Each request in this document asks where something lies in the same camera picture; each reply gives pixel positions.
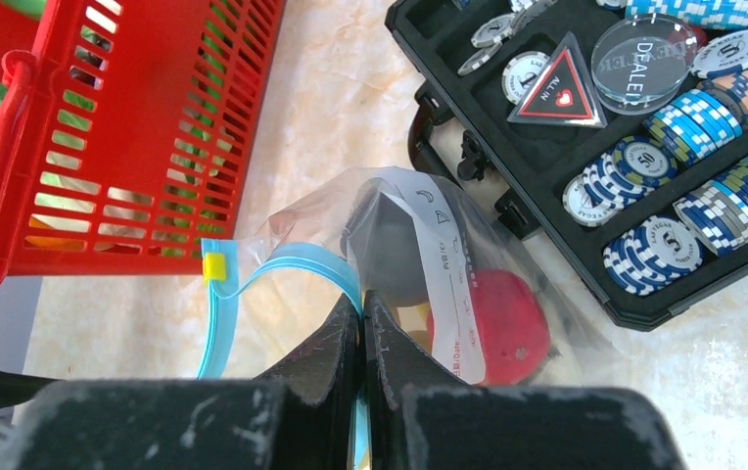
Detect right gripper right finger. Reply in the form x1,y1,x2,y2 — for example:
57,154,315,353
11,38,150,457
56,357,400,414
362,291,685,469

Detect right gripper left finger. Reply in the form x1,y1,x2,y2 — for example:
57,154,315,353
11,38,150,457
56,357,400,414
0,297,357,469

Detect clear zip top bag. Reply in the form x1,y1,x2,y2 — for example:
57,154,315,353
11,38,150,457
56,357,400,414
199,166,619,386

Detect red pomegranate toy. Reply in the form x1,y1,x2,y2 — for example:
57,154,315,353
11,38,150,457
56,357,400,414
424,269,551,386

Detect red plastic basket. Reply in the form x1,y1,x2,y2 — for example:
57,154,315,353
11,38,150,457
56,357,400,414
0,1,285,285

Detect black poker chip case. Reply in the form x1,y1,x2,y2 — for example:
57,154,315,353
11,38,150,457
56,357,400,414
385,1,748,331

